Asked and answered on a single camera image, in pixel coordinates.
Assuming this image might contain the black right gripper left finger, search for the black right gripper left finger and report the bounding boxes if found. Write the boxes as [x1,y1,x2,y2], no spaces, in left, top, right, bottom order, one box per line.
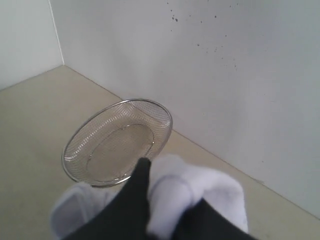
[65,158,152,240]

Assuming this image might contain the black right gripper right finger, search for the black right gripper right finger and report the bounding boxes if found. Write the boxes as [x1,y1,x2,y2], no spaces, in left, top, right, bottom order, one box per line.
[169,199,255,240]

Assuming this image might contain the white t-shirt red print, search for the white t-shirt red print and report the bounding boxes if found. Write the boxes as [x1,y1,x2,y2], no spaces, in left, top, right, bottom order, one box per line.
[50,154,249,240]

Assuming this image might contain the metal wire mesh basket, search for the metal wire mesh basket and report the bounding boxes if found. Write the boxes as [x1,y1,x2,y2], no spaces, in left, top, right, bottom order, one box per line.
[61,98,173,188]

